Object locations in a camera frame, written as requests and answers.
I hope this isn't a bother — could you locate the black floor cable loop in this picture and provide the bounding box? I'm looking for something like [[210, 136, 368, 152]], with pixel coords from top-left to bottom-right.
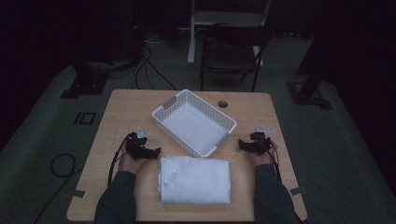
[[32, 153, 84, 224]]

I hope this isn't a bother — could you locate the black floor cables bundle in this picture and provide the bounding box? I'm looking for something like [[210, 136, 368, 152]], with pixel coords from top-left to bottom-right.
[[132, 43, 179, 91]]

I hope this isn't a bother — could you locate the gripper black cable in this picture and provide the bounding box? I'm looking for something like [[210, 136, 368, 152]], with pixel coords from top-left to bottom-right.
[[106, 133, 134, 189], [261, 141, 307, 224]]

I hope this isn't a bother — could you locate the grey tape piece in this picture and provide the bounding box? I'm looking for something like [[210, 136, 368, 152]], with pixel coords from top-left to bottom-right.
[[289, 186, 307, 197]]

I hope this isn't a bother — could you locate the person's left hand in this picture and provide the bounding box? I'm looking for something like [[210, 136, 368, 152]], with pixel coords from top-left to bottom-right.
[[118, 146, 148, 175]]

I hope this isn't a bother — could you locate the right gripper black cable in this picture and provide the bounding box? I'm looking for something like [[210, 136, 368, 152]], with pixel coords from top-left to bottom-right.
[[261, 141, 307, 224]]

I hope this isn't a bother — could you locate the black stand base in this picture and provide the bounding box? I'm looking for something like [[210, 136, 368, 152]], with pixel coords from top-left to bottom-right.
[[286, 0, 334, 111], [60, 61, 110, 100]]

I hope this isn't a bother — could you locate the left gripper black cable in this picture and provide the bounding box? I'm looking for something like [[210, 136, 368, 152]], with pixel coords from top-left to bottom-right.
[[106, 133, 134, 189]]

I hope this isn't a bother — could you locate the white cloth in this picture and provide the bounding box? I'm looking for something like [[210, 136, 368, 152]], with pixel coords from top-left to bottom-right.
[[157, 155, 232, 205]]

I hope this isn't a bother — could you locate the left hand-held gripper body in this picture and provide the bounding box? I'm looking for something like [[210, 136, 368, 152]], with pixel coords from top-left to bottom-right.
[[124, 127, 153, 161]]

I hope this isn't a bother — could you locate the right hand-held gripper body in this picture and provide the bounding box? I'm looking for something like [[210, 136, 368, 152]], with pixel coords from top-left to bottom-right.
[[247, 126, 276, 156]]

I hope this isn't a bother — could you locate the white perforated plastic basket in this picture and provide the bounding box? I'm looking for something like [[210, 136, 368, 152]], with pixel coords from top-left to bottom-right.
[[151, 89, 238, 159]]

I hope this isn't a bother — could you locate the person's right hand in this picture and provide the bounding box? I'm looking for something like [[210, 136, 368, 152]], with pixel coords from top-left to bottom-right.
[[252, 140, 279, 166]]

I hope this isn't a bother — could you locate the black folding chair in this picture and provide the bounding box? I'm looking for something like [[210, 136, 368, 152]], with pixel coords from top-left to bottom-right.
[[199, 22, 275, 93]]

